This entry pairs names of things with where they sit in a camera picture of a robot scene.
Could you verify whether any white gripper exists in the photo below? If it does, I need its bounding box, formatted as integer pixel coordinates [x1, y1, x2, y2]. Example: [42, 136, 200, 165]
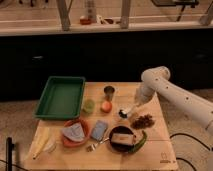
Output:
[128, 82, 155, 123]

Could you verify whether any black and white brush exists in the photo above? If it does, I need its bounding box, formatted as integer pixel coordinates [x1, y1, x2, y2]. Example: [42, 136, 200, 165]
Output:
[118, 106, 136, 119]

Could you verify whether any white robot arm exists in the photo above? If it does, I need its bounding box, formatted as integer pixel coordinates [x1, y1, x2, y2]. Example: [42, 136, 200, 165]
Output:
[130, 66, 213, 136]

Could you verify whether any metal cup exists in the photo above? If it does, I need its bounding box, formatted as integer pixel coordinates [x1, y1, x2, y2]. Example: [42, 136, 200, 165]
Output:
[104, 86, 115, 101]

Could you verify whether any green plastic cup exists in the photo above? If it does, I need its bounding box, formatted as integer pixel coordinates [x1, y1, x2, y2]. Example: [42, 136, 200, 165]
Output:
[82, 99, 95, 114]

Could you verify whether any tan block in bowl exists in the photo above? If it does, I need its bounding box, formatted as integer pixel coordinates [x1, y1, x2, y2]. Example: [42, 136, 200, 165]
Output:
[111, 133, 135, 146]

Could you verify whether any green chili pepper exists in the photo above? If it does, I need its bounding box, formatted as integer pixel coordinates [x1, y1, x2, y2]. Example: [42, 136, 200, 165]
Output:
[129, 130, 147, 154]

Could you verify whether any orange peach fruit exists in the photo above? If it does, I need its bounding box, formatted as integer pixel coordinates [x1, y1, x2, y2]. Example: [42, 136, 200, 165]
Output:
[101, 101, 112, 113]

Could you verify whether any blue sponge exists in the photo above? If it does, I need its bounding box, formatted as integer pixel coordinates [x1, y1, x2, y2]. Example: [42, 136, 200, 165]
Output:
[91, 120, 108, 141]

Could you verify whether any silver fork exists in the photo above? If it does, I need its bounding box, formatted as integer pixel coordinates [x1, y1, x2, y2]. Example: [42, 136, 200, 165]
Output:
[86, 138, 109, 152]

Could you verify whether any grey blue cloth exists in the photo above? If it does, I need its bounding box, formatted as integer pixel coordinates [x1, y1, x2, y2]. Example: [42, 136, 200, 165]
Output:
[61, 122, 85, 142]

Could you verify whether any orange plate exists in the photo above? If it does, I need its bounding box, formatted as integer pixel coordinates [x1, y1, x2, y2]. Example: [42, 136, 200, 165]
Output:
[61, 118, 91, 148]

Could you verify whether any green plastic tray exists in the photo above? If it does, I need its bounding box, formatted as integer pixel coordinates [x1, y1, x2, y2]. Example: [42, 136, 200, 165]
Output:
[35, 76, 85, 120]

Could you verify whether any clear glass lid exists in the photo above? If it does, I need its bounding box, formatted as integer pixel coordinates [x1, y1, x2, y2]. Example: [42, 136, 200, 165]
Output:
[42, 137, 56, 153]

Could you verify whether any yellow banana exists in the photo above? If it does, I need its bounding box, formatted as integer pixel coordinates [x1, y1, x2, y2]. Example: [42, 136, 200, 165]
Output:
[33, 127, 50, 159]

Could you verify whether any red object on shelf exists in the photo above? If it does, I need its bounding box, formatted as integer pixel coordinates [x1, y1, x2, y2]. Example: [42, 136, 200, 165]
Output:
[79, 16, 92, 25]

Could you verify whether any black stand left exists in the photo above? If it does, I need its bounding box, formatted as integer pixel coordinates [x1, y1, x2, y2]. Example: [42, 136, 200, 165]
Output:
[6, 137, 14, 171]

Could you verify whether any black cable right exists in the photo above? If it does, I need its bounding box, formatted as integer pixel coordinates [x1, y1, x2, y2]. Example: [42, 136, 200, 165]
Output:
[169, 132, 213, 171]

